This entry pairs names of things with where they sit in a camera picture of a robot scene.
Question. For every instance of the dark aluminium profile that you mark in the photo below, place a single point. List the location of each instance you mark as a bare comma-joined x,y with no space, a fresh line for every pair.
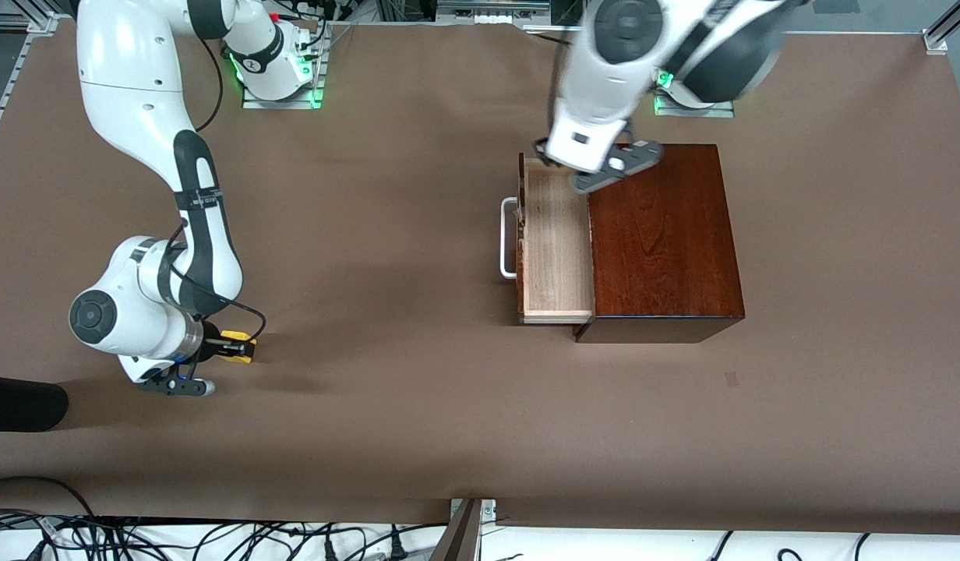
457,541

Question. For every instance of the aluminium frame rail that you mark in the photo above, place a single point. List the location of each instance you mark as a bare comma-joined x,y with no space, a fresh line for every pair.
955,19
5,93

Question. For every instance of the light wood drawer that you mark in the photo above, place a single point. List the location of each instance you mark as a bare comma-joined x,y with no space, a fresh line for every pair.
558,249

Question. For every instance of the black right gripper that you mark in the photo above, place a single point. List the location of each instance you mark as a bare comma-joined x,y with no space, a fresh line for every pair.
211,344

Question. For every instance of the dark brown wooden cabinet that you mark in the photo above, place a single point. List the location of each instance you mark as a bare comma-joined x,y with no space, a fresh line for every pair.
667,234

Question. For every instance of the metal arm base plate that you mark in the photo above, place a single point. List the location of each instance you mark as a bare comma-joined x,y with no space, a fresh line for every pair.
721,112
254,104

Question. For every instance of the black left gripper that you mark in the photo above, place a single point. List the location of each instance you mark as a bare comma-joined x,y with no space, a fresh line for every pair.
548,161

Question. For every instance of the yellow block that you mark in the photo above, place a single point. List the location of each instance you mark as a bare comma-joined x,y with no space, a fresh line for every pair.
234,336

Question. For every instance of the black padded pole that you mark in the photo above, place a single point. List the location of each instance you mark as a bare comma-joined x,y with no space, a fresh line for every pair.
20,403

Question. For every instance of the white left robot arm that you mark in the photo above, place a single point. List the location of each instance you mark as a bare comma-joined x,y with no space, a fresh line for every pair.
605,86

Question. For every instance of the silver corner bracket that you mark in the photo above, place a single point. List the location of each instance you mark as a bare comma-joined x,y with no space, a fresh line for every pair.
488,510
935,43

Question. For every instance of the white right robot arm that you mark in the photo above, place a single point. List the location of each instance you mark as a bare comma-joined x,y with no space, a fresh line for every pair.
137,101

